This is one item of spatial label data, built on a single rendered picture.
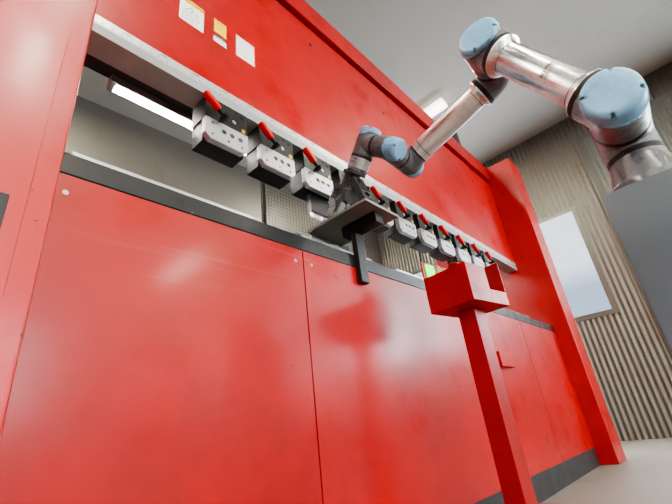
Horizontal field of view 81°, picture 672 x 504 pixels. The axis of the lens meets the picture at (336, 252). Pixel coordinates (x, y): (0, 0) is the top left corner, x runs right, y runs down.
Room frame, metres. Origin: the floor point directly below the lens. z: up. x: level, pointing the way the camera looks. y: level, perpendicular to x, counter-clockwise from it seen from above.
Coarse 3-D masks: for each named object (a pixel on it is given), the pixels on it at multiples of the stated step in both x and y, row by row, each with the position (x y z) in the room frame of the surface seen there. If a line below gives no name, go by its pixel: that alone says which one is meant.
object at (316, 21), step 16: (288, 0) 1.16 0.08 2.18; (304, 0) 1.24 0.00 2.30; (304, 16) 1.23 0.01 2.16; (320, 16) 1.33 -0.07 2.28; (320, 32) 1.32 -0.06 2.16; (336, 32) 1.42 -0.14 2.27; (336, 48) 1.42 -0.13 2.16; (352, 48) 1.51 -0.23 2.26; (352, 64) 1.53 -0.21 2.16; (368, 64) 1.62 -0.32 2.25; (384, 80) 1.73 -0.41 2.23; (400, 96) 1.86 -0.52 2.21; (416, 112) 2.00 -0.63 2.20; (448, 144) 2.32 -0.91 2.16; (464, 160) 2.54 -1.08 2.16; (480, 176) 2.79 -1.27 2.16
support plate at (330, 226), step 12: (360, 204) 1.06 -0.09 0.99; (372, 204) 1.07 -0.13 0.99; (336, 216) 1.12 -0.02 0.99; (348, 216) 1.13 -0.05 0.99; (360, 216) 1.14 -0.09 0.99; (384, 216) 1.16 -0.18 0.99; (396, 216) 1.17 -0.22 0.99; (312, 228) 1.19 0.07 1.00; (324, 228) 1.19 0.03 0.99; (336, 228) 1.20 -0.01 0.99; (336, 240) 1.29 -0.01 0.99; (348, 240) 1.30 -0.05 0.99
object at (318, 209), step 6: (306, 198) 1.26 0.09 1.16; (312, 198) 1.25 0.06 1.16; (318, 198) 1.28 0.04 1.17; (312, 204) 1.25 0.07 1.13; (318, 204) 1.27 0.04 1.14; (324, 204) 1.30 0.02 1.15; (312, 210) 1.25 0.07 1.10; (318, 210) 1.27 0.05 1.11; (324, 210) 1.30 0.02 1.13; (312, 216) 1.26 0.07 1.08; (318, 216) 1.28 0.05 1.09; (324, 216) 1.30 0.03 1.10
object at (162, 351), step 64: (64, 192) 0.56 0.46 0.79; (64, 256) 0.58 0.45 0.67; (128, 256) 0.65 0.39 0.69; (192, 256) 0.75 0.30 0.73; (256, 256) 0.88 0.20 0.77; (320, 256) 1.06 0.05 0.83; (64, 320) 0.59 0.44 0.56; (128, 320) 0.66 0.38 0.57; (192, 320) 0.76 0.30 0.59; (256, 320) 0.87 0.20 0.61; (320, 320) 1.04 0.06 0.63; (384, 320) 1.26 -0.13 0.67; (448, 320) 1.61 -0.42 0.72; (512, 320) 2.21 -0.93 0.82; (64, 384) 0.60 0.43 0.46; (128, 384) 0.67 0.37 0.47; (192, 384) 0.76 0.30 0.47; (256, 384) 0.87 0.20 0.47; (320, 384) 1.02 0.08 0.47; (384, 384) 1.22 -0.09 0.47; (448, 384) 1.52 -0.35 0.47; (512, 384) 2.00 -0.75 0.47; (0, 448) 0.56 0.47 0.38; (64, 448) 0.61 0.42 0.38; (128, 448) 0.68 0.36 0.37; (192, 448) 0.76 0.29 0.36; (256, 448) 0.87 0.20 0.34; (320, 448) 1.00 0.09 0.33; (384, 448) 1.19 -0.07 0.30; (448, 448) 1.45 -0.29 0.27; (576, 448) 2.53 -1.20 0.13
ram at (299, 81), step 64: (128, 0) 0.69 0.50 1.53; (192, 0) 0.83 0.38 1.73; (256, 0) 1.04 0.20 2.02; (128, 64) 0.75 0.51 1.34; (192, 64) 0.84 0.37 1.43; (256, 64) 1.03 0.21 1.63; (320, 64) 1.32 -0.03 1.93; (320, 128) 1.28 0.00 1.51; (384, 128) 1.68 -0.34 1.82; (384, 192) 1.59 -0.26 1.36; (448, 192) 2.18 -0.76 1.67; (512, 256) 2.89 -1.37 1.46
